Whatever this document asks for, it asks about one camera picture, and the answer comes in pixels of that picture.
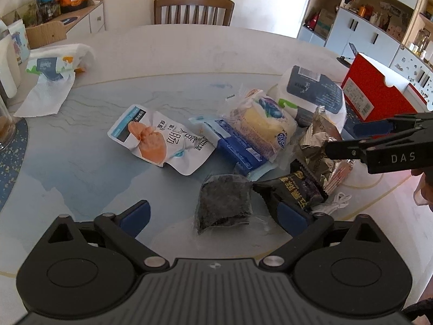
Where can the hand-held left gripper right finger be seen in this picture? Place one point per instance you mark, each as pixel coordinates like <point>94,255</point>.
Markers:
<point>292,218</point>

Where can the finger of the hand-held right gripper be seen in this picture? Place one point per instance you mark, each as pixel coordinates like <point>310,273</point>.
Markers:
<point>345,149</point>
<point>372,128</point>

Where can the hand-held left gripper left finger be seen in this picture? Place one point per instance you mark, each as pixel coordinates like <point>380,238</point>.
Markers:
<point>135,216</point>

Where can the silver foil snack packet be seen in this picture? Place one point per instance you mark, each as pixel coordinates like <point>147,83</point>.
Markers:
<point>314,138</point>

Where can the black snack packet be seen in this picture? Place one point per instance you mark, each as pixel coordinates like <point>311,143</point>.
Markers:
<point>297,182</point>

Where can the red cardboard box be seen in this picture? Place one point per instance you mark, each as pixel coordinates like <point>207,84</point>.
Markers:
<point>375,91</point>

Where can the white navy wet wipes pack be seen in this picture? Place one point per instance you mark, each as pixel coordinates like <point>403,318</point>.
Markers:
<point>314,88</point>

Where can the white orange snack packet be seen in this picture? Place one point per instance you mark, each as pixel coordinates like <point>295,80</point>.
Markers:
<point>152,135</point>

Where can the blue tissue pack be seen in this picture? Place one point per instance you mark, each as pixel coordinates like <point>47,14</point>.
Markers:
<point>236,150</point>

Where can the blueberry print bread packet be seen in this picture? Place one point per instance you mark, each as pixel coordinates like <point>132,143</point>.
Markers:
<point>260,125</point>

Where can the white marble desktop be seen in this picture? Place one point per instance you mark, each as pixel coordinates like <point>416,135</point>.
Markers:
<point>169,57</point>

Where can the person's right hand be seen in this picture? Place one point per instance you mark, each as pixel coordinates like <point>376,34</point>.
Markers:
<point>427,191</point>

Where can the black phone stand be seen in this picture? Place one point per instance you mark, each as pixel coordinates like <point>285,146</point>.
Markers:
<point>345,60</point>

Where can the cardboard box with green print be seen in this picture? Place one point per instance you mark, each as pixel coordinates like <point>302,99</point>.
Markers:
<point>325,23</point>

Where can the red bag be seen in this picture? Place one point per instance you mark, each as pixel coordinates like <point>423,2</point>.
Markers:
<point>313,20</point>

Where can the paper towel pack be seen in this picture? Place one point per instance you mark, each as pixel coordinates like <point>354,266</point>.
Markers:
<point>44,98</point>

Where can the clear drinking glass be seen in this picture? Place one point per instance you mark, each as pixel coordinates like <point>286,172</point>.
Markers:
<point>6,128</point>

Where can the open brown cardboard box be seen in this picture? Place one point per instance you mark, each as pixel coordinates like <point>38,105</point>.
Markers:
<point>44,35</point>

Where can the white sideboard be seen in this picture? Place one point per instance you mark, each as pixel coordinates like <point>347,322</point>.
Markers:
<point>96,17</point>

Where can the blue round pad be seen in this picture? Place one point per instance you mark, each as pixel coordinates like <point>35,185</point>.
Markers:
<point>67,19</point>

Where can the dark jar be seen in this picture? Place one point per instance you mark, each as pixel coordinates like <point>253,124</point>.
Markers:
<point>50,10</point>

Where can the clear glass tank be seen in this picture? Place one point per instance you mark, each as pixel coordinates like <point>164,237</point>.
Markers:
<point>23,13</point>

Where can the white wooden wall cabinet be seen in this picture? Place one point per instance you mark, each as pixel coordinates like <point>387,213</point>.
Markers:
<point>358,30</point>

